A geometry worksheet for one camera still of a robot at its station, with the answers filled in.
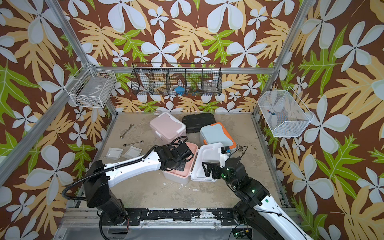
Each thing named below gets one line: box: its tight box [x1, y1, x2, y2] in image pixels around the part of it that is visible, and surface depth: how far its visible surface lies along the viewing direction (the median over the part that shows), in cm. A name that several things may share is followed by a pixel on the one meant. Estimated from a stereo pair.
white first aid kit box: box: [190, 142, 223, 183], surface depth 82 cm
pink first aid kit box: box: [150, 112, 187, 144], surface depth 95 cm
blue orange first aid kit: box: [200, 122, 239, 150], surface depth 92 cm
